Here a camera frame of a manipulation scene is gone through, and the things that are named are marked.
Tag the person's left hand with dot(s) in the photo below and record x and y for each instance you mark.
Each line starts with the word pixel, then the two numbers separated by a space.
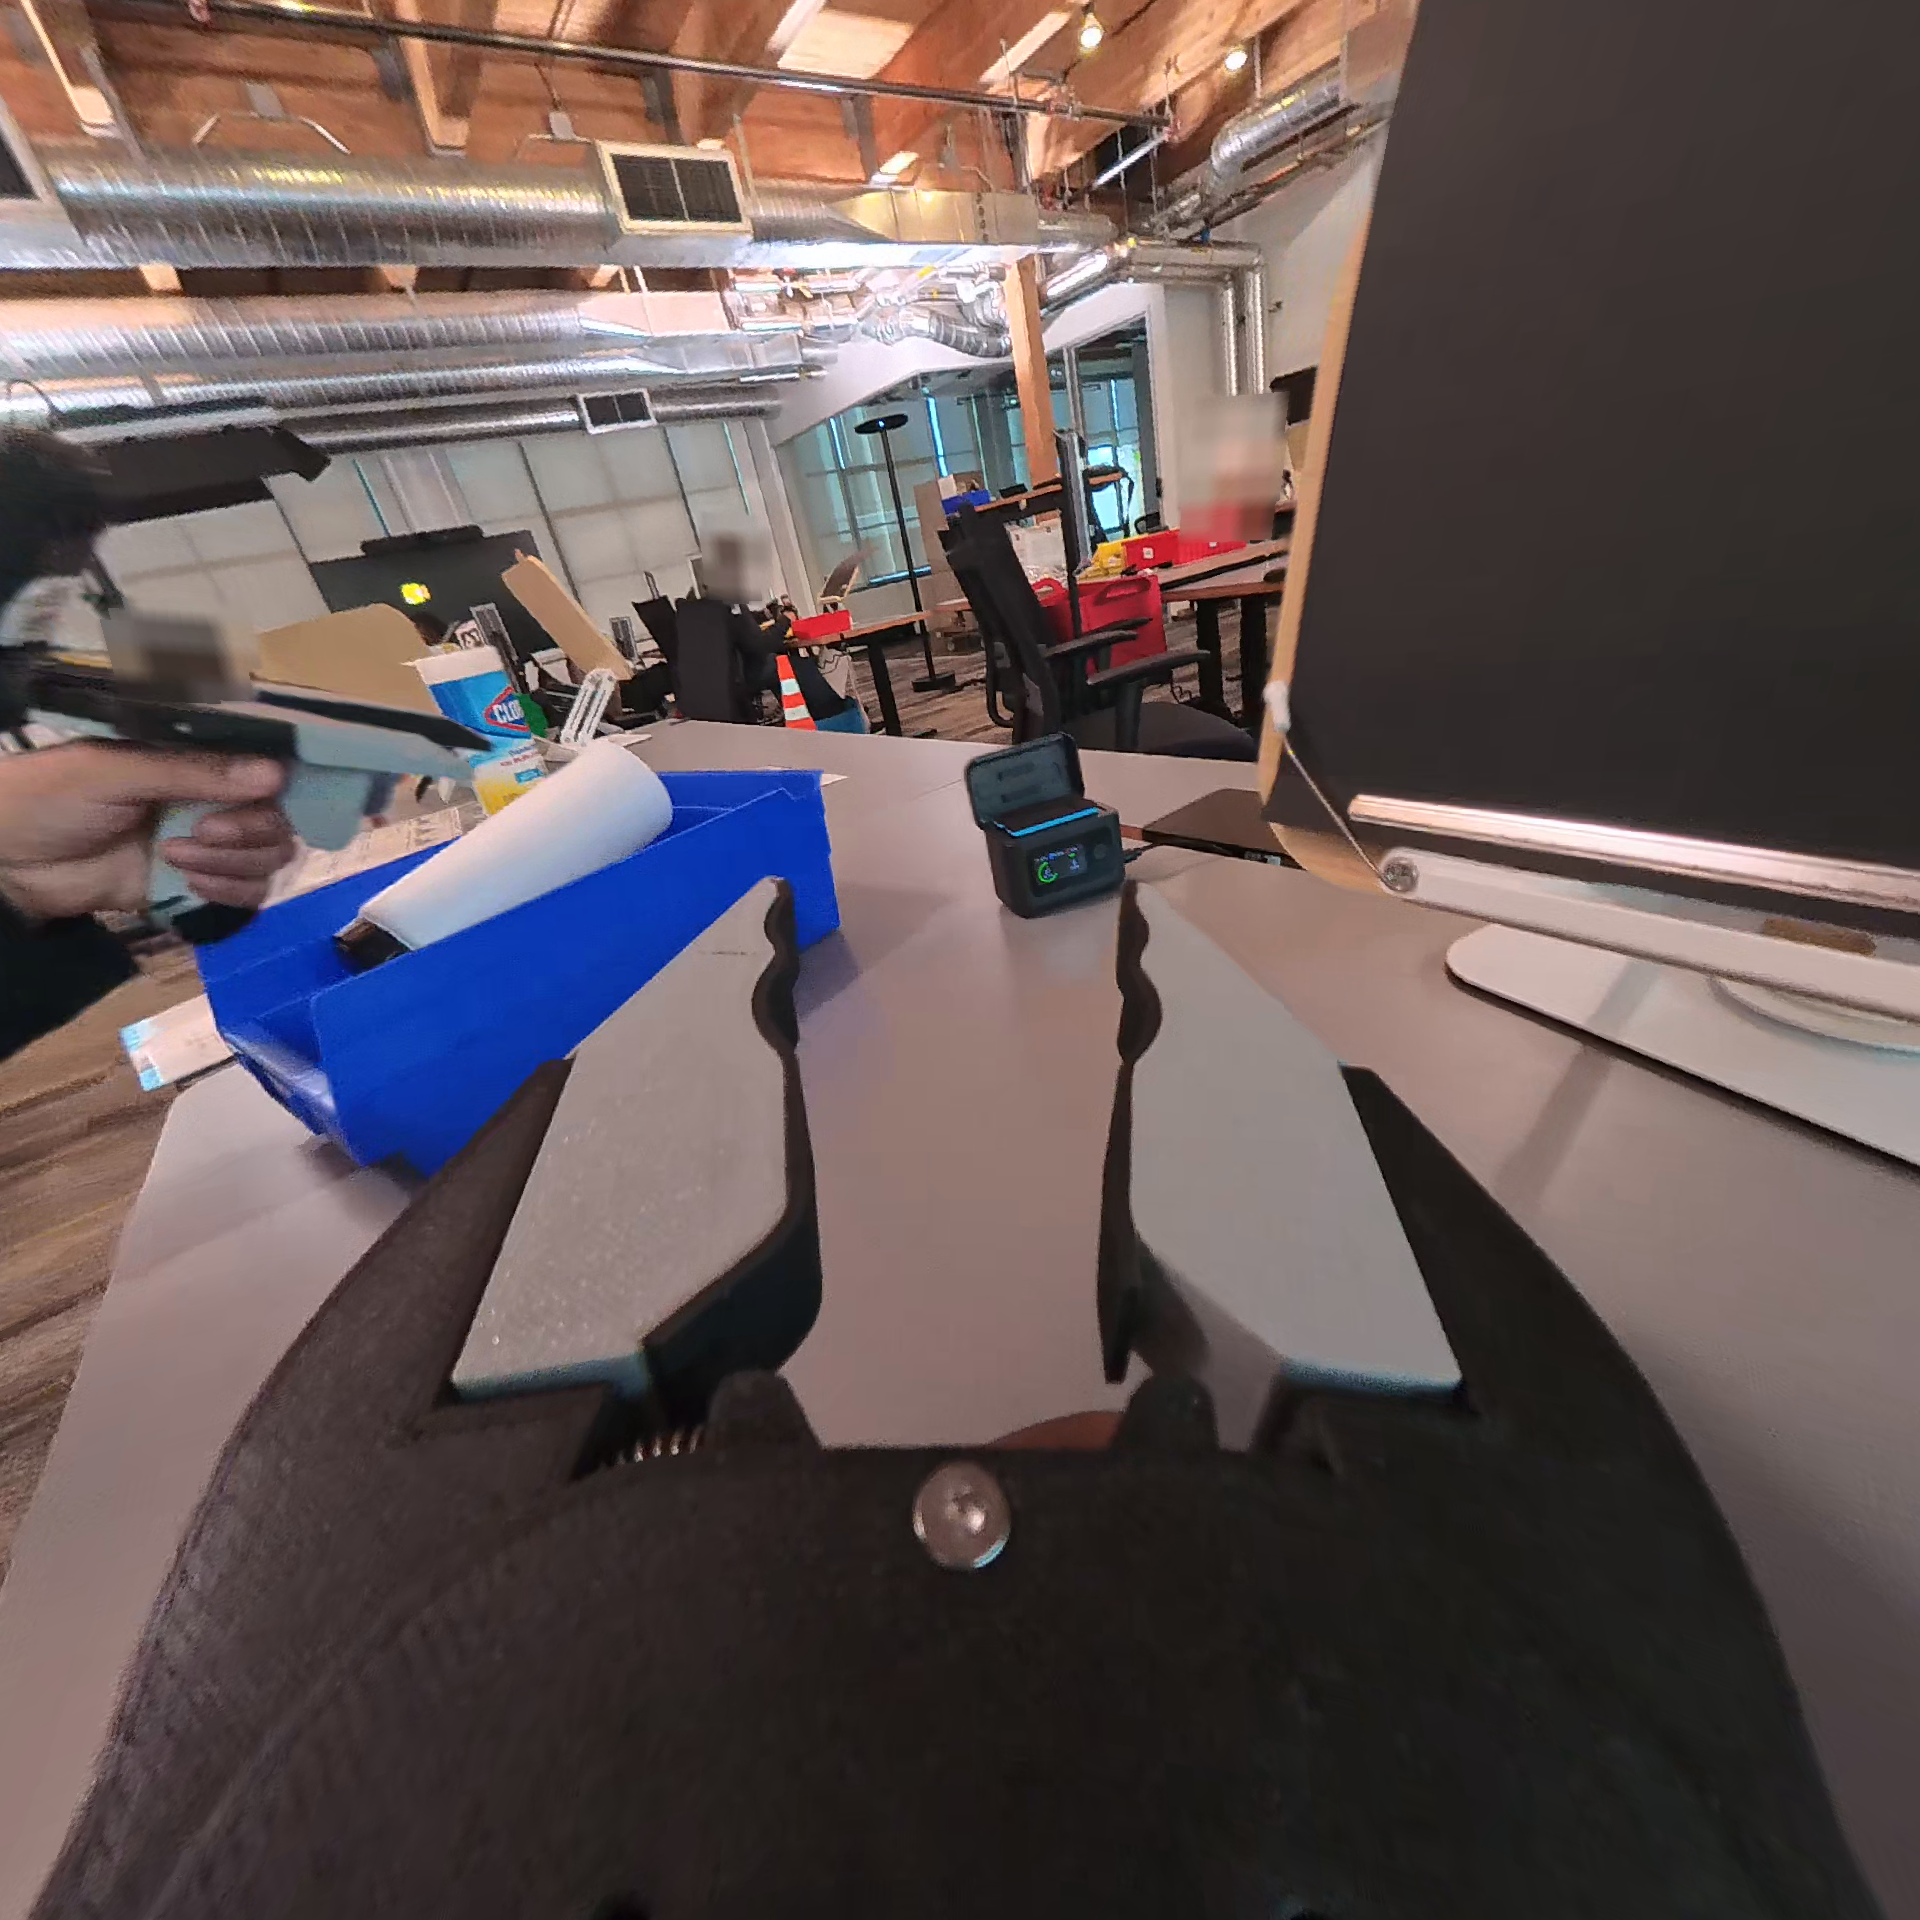
pixel 89 825

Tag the black floor lamp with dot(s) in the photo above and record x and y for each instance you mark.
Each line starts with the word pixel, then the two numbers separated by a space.
pixel 902 569

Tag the ceiling vent grille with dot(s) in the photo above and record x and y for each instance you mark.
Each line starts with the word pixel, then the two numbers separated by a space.
pixel 674 187

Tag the black softbox light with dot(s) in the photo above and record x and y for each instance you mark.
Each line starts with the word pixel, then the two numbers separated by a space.
pixel 210 469

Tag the white lattice stand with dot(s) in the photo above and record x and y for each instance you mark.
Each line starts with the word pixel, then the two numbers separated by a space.
pixel 585 705

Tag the red plastic tote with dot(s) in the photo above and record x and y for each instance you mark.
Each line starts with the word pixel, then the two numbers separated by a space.
pixel 1119 616

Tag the black wall screen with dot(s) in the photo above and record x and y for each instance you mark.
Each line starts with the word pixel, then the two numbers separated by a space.
pixel 435 569

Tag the black flat device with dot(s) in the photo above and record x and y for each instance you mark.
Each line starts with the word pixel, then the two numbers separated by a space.
pixel 1214 825

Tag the orange traffic cone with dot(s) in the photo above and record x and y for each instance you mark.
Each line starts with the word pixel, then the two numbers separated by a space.
pixel 797 697

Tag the disinfectant wipes canister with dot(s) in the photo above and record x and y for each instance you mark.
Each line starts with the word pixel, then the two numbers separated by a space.
pixel 481 720

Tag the silver air duct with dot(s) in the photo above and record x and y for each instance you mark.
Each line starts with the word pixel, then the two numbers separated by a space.
pixel 375 338
pixel 375 202

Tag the wooden support post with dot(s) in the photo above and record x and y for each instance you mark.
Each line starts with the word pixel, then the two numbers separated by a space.
pixel 1031 376

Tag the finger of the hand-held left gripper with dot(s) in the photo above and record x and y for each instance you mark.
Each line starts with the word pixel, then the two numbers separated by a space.
pixel 375 743

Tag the black board on white stand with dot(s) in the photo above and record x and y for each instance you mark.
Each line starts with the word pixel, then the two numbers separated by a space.
pixel 1622 451

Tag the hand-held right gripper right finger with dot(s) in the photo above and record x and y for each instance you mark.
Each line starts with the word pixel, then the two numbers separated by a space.
pixel 1289 1201

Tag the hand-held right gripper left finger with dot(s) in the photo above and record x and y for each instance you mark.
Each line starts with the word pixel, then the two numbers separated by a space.
pixel 646 1201

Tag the black battery charging case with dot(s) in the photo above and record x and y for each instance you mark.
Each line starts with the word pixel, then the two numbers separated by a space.
pixel 1049 870

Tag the blue plastic bin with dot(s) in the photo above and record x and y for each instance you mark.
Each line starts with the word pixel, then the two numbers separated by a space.
pixel 525 1021

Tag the black office chair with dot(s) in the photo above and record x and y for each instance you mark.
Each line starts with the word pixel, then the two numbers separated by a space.
pixel 1049 662

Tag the wood-edged office desk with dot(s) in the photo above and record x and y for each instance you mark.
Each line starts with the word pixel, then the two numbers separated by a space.
pixel 878 623
pixel 1231 579

